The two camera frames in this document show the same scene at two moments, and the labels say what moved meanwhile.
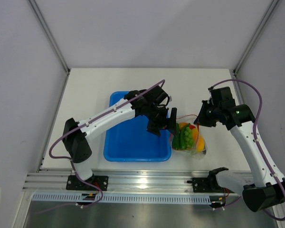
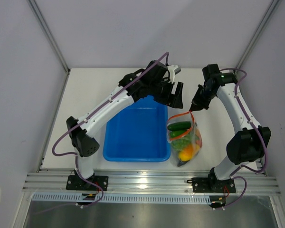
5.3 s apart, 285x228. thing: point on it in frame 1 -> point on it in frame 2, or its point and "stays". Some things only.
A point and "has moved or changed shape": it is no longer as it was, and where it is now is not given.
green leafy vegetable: x=188 y=137 -> x=180 y=144
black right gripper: x=203 y=121 -> x=196 y=101
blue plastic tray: x=129 y=140 stays
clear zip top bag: x=187 y=138 has moved or changed shape
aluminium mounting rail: x=119 y=181 stays
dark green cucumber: x=175 y=141 -> x=179 y=126
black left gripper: x=155 y=128 -> x=167 y=99
